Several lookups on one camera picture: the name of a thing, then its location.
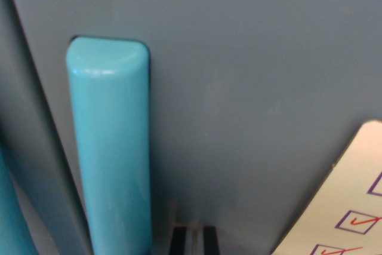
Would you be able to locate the grey fridge door with clips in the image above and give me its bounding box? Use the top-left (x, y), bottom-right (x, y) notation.
top-left (2, 0), bottom-right (382, 255)

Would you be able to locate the cream shopping checklist card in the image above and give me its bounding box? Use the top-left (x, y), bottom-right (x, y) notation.
top-left (270, 120), bottom-right (382, 255)

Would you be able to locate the teal handle of dispenser door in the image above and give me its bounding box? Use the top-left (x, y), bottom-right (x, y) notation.
top-left (0, 141), bottom-right (38, 255)

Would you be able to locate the grey fridge door with dispenser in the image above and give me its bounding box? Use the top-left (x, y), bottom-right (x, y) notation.
top-left (0, 0), bottom-right (93, 255)

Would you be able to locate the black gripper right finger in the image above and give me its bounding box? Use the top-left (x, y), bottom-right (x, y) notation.
top-left (194, 225), bottom-right (220, 255)

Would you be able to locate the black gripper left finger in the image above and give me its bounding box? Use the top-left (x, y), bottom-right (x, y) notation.
top-left (168, 226), bottom-right (195, 255)

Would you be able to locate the teal handle of clip door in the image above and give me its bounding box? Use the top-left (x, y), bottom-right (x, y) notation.
top-left (65, 36), bottom-right (153, 255)

